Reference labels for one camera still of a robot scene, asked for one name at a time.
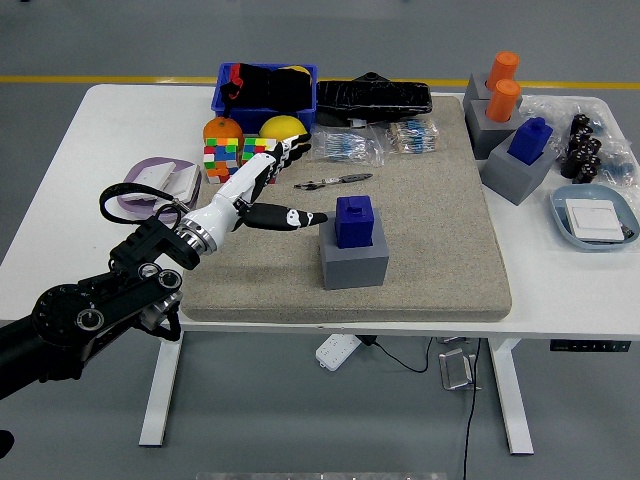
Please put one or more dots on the orange cylinder seal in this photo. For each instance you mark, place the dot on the orange cylinder seal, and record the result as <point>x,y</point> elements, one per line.
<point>502,102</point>
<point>504,67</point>

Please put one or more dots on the grey-brown table mat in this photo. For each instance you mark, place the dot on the grey-brown table mat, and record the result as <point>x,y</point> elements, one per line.
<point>430,250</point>

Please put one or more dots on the clear bag of blue resistors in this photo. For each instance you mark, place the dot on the clear bag of blue resistors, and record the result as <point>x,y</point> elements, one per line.
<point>345,147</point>

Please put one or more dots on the silver metal bracket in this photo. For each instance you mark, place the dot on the silver metal bracket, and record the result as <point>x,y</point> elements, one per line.
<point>455,370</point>

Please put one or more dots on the black plastic-wrapped long object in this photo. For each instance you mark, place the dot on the black plastic-wrapped long object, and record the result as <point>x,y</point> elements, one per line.
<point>375,97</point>

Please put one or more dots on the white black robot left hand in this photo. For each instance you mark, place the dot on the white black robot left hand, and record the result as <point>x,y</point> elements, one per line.
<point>225,202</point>

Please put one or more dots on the white wall switch panel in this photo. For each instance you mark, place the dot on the white wall switch panel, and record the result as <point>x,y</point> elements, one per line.
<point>187,180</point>
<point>150,177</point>
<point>595,220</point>

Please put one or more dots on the yellow lemon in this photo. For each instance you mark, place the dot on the yellow lemon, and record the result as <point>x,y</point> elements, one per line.
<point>280,126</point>

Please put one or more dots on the clear bag of blue parts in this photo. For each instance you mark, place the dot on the clear bag of blue parts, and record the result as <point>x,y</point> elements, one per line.
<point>622,167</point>

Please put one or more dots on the blue square seal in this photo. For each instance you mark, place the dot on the blue square seal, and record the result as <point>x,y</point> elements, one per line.
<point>530,142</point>
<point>355,225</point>

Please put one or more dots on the purple plastic tray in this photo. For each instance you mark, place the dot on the purple plastic tray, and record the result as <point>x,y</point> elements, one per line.
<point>132,170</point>

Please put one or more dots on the yellow item in bin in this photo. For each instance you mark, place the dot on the yellow item in bin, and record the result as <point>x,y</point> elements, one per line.
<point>298,68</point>

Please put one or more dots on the black cloth bag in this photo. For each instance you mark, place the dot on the black cloth bag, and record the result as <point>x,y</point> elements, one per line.
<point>280,90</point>

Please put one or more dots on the multicolour puzzle cube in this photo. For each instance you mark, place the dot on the multicolour puzzle cube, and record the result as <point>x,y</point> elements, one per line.
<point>252,147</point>
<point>220,160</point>

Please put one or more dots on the white power strip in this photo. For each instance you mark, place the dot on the white power strip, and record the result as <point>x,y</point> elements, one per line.
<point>335,352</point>

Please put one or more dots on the black table control panel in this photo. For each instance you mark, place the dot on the black table control panel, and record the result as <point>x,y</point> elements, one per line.
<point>590,346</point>

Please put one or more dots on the blue plastic bin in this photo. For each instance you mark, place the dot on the blue plastic bin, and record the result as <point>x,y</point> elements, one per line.
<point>250,117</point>

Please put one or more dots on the orange fruit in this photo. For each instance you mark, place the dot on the orange fruit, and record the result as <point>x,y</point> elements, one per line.
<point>222,129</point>

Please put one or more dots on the small dark electronic part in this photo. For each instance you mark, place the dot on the small dark electronic part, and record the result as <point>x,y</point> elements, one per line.
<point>626,232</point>

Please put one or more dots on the grey round-hole seal holder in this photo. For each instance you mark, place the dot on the grey round-hole seal holder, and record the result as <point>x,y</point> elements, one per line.
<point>475,92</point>
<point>487,137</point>

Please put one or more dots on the white table leg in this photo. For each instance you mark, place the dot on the white table leg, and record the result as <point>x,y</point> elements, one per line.
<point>510,395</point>
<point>160,390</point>

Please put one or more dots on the clear bag of black capacitors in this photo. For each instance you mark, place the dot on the clear bag of black capacitors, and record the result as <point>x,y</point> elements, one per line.
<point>580,150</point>

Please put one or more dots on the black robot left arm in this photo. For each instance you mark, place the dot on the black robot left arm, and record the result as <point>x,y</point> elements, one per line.
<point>125,290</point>

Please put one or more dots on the small metal hand tool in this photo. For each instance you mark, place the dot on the small metal hand tool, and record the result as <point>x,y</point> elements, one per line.
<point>355,177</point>

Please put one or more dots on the clear bag of brown resistors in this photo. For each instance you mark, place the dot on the clear bag of brown resistors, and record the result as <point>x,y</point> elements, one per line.
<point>412,137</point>

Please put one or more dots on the black power plug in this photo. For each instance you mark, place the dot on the black power plug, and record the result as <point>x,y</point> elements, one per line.
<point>369,340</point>

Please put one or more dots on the grey square seal holder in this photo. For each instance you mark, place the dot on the grey square seal holder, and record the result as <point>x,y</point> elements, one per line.
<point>355,270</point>
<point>510,180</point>

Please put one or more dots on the clear plastic bag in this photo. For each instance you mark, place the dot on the clear plastic bag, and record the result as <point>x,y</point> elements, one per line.
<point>550,107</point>

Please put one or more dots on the light blue plastic tray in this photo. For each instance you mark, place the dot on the light blue plastic tray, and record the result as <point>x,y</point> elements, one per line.
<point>560,200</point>

